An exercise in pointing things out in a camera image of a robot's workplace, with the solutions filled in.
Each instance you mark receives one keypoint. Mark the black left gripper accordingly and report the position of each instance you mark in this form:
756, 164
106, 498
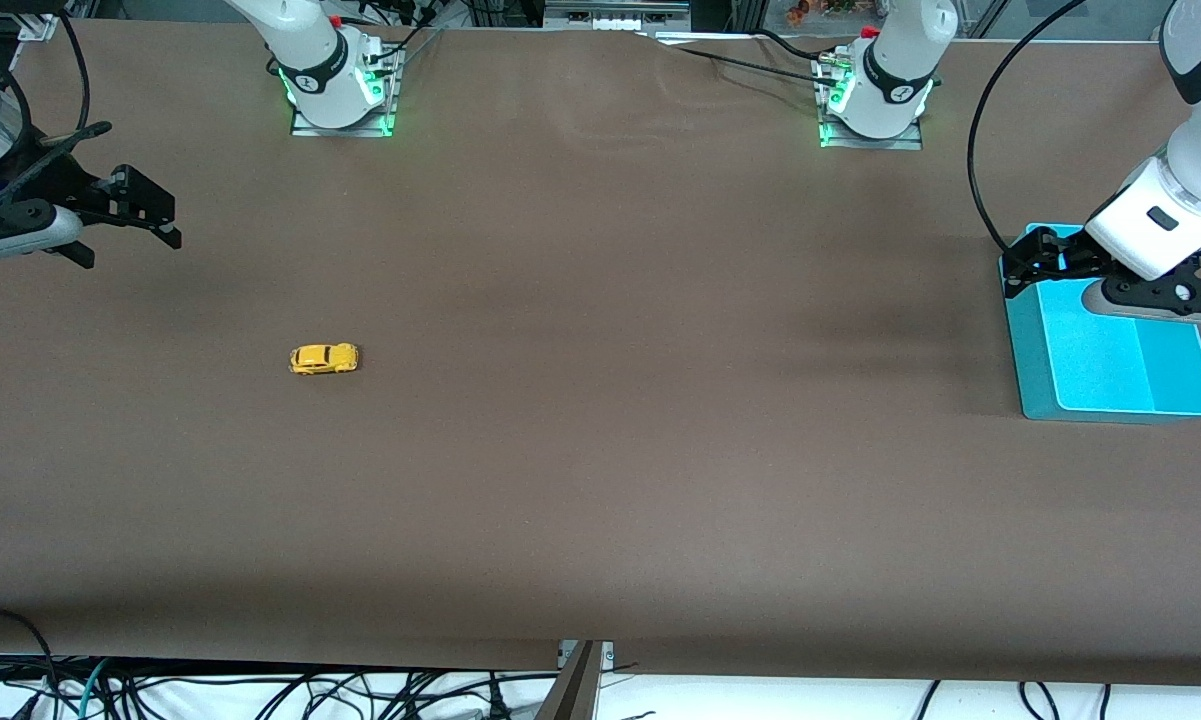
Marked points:
1068, 256

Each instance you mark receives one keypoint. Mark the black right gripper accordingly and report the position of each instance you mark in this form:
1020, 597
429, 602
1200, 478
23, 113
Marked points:
66, 187

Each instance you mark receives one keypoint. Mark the yellow beetle toy car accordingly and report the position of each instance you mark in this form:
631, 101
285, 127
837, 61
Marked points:
325, 357

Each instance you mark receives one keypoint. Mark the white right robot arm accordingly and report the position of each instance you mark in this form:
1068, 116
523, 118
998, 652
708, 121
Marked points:
310, 50

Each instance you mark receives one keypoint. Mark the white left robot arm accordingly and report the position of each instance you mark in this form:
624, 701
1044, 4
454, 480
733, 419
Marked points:
900, 70

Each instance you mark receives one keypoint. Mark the teal plastic storage bin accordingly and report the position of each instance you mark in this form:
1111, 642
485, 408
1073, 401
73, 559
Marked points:
1110, 370

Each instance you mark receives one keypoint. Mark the orange background object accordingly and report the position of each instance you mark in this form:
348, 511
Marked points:
820, 10

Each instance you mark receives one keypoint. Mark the white power strip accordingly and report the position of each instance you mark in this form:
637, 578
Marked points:
620, 23

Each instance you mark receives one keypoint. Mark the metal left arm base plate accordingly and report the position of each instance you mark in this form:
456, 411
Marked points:
910, 143

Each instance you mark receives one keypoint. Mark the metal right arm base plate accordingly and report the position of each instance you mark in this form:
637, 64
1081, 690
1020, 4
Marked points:
305, 128

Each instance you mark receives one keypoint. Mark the silver table edge bracket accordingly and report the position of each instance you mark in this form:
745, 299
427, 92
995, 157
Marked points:
608, 652

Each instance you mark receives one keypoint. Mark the brown table support post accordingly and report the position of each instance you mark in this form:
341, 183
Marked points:
570, 695

